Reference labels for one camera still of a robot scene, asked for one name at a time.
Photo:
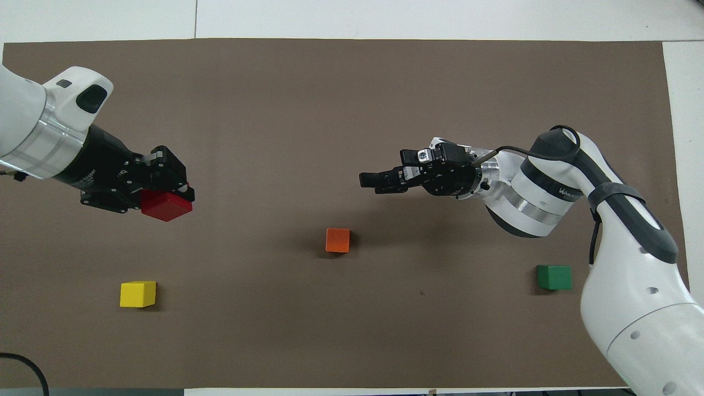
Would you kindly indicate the orange wooden block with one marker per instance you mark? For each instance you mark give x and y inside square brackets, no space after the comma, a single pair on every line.
[337,240]

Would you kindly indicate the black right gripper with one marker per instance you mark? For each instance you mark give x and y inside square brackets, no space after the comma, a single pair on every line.
[448,173]

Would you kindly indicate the green wooden block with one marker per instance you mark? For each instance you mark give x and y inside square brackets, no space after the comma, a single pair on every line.
[554,277]

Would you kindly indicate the brown table mat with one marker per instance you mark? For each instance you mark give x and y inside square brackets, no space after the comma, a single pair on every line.
[275,110]

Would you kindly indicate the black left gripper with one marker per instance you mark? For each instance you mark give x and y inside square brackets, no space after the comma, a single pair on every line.
[104,162]

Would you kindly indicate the red wooden block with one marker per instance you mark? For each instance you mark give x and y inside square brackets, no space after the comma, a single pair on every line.
[166,206]

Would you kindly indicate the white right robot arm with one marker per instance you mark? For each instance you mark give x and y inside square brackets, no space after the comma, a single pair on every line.
[632,286]

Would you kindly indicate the yellow wooden block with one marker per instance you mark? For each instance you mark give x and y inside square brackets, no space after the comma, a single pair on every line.
[137,294]

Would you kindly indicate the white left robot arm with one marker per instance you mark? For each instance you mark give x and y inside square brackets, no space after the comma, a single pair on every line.
[27,126]

